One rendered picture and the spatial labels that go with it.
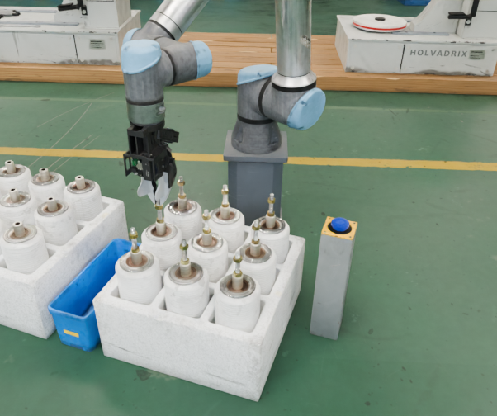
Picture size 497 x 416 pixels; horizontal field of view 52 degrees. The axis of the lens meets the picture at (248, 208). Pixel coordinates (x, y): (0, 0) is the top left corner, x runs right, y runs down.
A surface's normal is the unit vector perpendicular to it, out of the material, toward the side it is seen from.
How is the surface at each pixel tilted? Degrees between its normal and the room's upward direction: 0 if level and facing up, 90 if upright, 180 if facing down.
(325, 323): 90
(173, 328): 90
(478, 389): 0
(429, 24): 90
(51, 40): 90
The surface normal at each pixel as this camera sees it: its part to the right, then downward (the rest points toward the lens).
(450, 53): -0.04, 0.54
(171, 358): -0.33, 0.51
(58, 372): 0.02, -0.84
